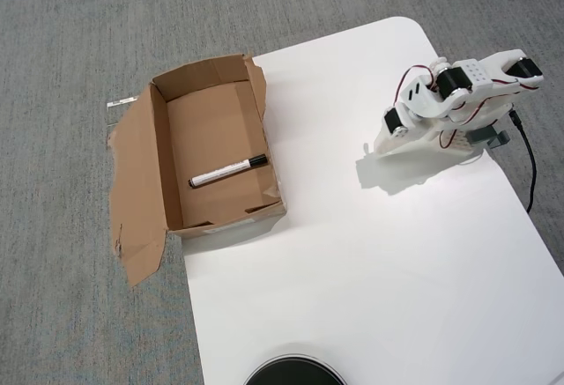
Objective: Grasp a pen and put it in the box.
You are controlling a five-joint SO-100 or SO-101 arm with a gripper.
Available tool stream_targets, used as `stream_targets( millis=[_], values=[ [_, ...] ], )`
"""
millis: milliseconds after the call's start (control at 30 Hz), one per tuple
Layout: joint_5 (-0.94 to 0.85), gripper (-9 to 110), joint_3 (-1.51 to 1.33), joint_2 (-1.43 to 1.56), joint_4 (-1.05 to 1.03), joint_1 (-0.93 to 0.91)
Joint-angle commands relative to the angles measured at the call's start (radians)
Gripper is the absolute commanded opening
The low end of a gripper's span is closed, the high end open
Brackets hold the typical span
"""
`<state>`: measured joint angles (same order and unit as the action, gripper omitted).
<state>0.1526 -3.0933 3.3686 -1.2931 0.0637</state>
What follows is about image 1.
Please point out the open brown cardboard box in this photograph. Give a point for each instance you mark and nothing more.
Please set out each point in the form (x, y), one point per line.
(207, 129)

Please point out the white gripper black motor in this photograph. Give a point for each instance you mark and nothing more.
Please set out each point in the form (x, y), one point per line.
(393, 139)

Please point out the grey table clamp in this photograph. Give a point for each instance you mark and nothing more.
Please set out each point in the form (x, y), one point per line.
(478, 137)

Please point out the white marker pen black cap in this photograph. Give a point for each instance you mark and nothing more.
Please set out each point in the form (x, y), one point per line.
(220, 172)

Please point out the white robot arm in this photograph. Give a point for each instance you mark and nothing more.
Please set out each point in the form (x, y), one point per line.
(473, 74)

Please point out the black round disc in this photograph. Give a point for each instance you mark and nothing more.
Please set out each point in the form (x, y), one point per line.
(295, 372)

